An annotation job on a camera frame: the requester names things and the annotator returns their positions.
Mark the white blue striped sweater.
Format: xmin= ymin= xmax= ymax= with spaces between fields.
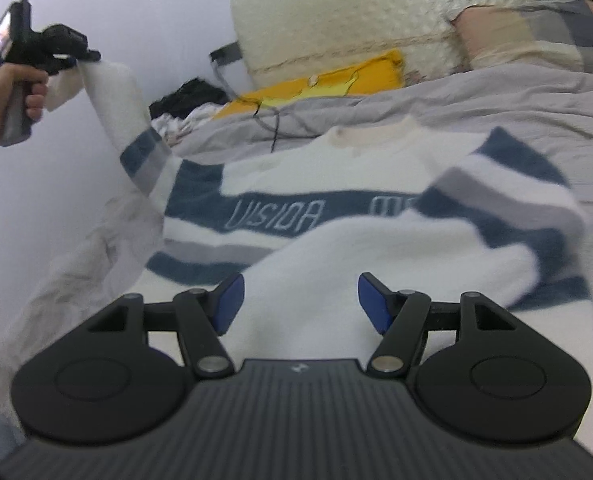
xmin=42 ymin=58 xmax=593 ymax=461

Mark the white clothes pile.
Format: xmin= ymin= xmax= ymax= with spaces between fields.
xmin=151 ymin=103 xmax=225 ymax=148

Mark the black clothes pile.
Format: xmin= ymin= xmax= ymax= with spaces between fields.
xmin=149 ymin=78 xmax=230 ymax=119

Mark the person's left hand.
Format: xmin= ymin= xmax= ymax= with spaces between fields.
xmin=0 ymin=63 xmax=49 ymax=144

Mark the yellow pillow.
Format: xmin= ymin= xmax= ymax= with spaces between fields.
xmin=214 ymin=49 xmax=405 ymax=119

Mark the grey bed duvet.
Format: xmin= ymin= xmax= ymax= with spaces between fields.
xmin=0 ymin=62 xmax=593 ymax=411

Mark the cream quilted headboard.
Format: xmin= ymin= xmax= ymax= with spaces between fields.
xmin=229 ymin=0 xmax=593 ymax=90

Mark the plaid beige grey pillow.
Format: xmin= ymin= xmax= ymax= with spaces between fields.
xmin=449 ymin=0 xmax=593 ymax=75

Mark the black charging cable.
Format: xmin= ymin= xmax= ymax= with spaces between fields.
xmin=210 ymin=58 xmax=319 ymax=154

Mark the black wall socket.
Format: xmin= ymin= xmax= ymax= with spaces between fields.
xmin=210 ymin=41 xmax=243 ymax=66

